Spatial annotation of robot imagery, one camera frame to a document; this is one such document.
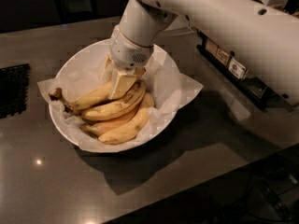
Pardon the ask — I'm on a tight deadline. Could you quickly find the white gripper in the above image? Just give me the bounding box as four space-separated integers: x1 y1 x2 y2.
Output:
99 25 153 100

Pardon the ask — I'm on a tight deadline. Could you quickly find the yellow banana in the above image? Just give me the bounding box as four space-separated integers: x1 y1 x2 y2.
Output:
81 80 146 121
49 82 111 114
98 92 155 145

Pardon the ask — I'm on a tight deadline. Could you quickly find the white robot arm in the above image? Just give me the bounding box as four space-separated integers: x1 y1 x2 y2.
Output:
110 0 299 105

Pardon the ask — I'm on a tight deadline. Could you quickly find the white bowl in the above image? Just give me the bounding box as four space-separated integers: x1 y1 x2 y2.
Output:
49 38 180 153

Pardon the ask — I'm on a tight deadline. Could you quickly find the lower orange-yellow banana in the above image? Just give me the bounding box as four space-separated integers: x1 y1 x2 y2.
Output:
80 106 138 137

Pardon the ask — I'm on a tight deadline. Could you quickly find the white paper liner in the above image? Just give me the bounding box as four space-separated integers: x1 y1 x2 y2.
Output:
36 44 205 152

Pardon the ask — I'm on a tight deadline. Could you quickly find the clear acrylic sign holder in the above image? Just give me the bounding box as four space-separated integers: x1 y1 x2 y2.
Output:
158 16 197 36

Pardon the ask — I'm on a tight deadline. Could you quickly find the black chair back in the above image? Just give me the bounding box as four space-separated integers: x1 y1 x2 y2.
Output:
54 0 98 23

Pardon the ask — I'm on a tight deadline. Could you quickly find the black rubber mat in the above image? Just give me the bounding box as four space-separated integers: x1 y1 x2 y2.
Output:
0 63 30 119

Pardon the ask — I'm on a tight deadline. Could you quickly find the black condiment organizer rack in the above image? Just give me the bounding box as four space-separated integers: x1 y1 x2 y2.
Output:
196 32 294 111

